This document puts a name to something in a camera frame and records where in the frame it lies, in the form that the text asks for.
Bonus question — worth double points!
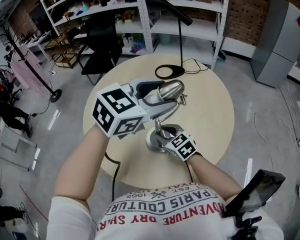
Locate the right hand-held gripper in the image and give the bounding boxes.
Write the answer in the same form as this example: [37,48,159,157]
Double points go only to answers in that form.
[154,123,197,163]

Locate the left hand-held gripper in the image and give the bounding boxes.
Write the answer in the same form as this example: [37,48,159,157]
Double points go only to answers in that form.
[91,78,180,139]

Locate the silver metal lamp stand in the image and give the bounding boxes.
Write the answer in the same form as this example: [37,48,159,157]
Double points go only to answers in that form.
[145,79,189,154]

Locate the person's right forearm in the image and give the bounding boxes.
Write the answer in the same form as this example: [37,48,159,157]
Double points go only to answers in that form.
[187,155,243,206]

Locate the person's left forearm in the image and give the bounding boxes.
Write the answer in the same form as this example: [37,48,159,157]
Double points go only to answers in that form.
[52,122,111,207]

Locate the black desk lamp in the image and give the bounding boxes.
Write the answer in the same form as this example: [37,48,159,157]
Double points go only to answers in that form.
[142,0,194,80]

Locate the purple toy pile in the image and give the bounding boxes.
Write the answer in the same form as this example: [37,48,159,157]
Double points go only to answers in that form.
[130,41,145,54]

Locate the pale green bucket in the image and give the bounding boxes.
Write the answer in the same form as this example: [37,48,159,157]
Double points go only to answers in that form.
[158,33,173,46]

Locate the black office chair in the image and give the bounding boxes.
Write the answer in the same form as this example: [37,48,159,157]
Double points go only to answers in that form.
[80,13,123,86]

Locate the potted red flowers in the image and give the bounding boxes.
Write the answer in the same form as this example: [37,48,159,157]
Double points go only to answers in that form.
[121,10,136,24]

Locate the person's white printed shirt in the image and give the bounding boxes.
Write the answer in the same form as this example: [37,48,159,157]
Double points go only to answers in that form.
[46,182,285,240]

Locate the wooden rack cart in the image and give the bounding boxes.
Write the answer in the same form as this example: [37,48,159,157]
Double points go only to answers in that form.
[44,35,85,69]

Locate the black chest-mounted screen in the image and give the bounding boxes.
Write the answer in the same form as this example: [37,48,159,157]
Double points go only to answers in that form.
[223,168,287,219]

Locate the black coat rack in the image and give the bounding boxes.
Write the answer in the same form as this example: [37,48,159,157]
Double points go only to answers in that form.
[0,26,63,103]

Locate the grey refrigerator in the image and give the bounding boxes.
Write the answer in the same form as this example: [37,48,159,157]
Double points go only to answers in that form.
[249,0,300,89]

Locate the pink coat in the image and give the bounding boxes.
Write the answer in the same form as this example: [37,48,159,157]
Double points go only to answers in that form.
[10,45,45,90]

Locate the black red wheeled cart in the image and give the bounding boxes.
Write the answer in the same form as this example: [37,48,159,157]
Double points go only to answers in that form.
[0,66,23,105]

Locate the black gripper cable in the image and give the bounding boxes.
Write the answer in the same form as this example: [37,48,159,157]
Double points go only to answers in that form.
[186,161,194,183]
[104,152,121,203]

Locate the thin black power cord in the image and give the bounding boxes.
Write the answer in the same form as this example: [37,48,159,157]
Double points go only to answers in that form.
[183,58,210,74]

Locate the white floor cable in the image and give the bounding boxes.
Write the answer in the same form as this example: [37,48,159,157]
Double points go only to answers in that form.
[254,107,300,185]

